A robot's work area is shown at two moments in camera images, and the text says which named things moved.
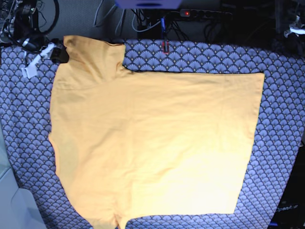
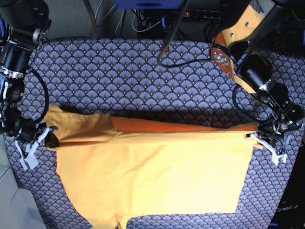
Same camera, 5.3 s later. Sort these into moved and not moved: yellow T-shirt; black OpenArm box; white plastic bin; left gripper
Moved: yellow T-shirt; left gripper
Not moved: black OpenArm box; white plastic bin
